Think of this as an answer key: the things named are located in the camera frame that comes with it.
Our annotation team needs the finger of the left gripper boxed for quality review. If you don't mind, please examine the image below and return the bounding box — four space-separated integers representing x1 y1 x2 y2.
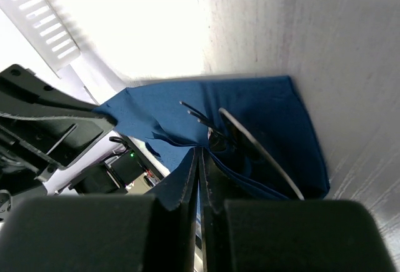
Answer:
1 64 116 171

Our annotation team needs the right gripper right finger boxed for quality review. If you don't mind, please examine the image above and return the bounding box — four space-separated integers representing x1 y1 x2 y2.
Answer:
198 151 395 271

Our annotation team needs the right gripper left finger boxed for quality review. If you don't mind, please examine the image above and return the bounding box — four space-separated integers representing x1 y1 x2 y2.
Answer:
1 148 199 271

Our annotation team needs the blue paper napkin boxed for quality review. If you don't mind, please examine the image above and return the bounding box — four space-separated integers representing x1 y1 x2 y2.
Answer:
96 76 330 200

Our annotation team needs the silver spoon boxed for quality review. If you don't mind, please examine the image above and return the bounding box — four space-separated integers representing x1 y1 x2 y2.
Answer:
218 108 305 201

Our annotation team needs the silver fork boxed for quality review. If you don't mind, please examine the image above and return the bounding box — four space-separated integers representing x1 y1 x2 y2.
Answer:
179 101 236 146

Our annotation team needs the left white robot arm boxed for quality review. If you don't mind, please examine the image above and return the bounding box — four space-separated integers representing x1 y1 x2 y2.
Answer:
1 64 163 221

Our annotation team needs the white slotted cable duct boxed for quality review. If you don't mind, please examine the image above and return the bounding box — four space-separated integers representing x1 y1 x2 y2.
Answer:
1 0 81 73

